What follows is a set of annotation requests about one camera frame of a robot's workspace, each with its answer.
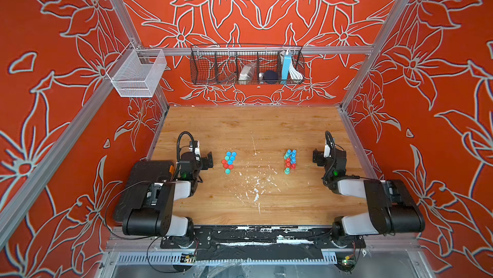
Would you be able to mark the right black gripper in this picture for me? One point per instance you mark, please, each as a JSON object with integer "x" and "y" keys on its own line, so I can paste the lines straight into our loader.
{"x": 318, "y": 157}

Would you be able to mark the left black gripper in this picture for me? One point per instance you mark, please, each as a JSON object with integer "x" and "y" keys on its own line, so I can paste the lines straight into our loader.
{"x": 207, "y": 160}

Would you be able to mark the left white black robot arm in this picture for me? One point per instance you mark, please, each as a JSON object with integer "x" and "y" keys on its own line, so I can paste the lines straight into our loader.
{"x": 145, "y": 206}

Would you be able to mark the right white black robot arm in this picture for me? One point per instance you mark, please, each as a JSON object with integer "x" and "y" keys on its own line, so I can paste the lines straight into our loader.
{"x": 390, "y": 206}

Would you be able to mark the cluster of coloured stamp caps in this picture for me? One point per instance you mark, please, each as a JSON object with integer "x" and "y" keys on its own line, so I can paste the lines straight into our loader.
{"x": 228, "y": 162}

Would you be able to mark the cluster of coloured stamps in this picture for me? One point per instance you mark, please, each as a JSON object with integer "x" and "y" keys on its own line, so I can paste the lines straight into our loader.
{"x": 290, "y": 158}

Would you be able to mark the black plastic tool case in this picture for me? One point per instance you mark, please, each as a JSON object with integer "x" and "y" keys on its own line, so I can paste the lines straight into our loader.
{"x": 142, "y": 175}

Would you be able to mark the silver pouch in basket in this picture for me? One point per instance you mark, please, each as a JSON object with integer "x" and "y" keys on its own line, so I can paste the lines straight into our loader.
{"x": 247, "y": 74}

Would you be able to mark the dark blue round object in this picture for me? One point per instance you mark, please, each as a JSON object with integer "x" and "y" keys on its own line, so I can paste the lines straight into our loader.
{"x": 270, "y": 77}

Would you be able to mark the light blue box in basket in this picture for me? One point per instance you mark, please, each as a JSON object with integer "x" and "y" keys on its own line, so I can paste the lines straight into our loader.
{"x": 286, "y": 63}

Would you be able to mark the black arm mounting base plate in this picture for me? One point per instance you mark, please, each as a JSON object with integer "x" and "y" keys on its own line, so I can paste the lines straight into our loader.
{"x": 267, "y": 243}

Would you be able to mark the black wire wall basket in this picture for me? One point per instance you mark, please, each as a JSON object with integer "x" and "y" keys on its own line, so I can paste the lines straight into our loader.
{"x": 215, "y": 64}

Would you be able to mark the white wire mesh basket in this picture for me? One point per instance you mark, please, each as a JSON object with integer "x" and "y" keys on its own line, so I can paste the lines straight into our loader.
{"x": 137, "y": 74}

